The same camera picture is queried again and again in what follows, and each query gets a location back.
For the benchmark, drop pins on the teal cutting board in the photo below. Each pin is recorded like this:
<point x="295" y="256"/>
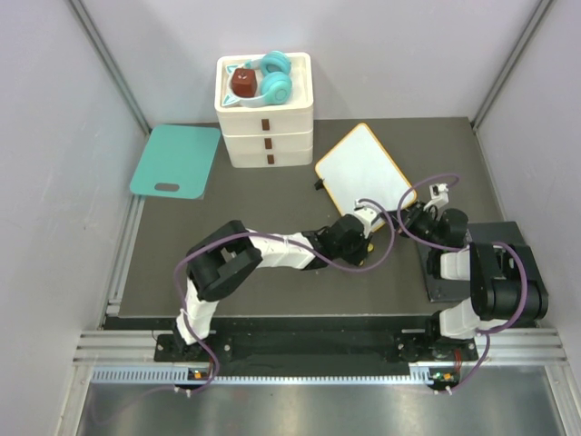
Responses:
<point x="176" y="162"/>

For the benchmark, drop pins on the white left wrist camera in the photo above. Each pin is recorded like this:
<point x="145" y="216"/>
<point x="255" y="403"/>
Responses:
<point x="367" y="216"/>

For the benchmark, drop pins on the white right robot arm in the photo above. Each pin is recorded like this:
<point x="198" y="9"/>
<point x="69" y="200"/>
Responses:
<point x="498" y="284"/>

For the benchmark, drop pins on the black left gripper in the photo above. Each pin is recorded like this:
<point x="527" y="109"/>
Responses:
<point x="360" y="251"/>

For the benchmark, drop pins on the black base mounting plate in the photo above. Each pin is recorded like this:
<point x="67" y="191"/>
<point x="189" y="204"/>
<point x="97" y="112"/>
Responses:
<point x="385" y="345"/>

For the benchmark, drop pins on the teal cat-ear headphones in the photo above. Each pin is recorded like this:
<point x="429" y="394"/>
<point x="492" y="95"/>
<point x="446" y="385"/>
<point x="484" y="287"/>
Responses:
<point x="273" y="72"/>

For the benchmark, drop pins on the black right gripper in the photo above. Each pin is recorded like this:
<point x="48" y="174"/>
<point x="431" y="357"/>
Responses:
<point x="408" y="216"/>

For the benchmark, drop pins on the dark red cube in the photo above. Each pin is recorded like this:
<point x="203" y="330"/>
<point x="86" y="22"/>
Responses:
<point x="244" y="82"/>

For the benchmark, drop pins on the yellow-framed whiteboard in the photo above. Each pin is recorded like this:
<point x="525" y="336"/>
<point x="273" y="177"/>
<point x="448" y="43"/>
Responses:
<point x="357" y="167"/>

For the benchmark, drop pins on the black notebook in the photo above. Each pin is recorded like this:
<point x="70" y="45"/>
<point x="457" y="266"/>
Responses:
<point x="440" y="290"/>

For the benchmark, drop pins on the white three-drawer storage box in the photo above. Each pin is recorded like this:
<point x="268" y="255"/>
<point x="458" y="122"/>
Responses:
<point x="273" y="135"/>

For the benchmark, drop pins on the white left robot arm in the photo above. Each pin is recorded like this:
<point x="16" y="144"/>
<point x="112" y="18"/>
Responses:
<point x="222" y="261"/>

